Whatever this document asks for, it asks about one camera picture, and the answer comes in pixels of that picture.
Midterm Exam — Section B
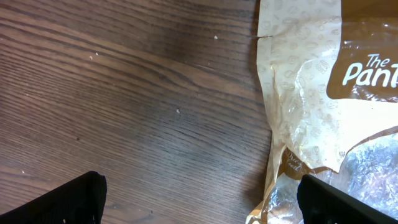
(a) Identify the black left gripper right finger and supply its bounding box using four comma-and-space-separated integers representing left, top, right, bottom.
297, 175, 397, 224

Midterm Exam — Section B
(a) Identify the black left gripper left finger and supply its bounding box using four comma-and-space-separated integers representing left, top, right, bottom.
1, 171, 107, 224

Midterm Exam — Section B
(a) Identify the brown snack packet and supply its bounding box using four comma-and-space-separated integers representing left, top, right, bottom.
246, 0, 397, 223

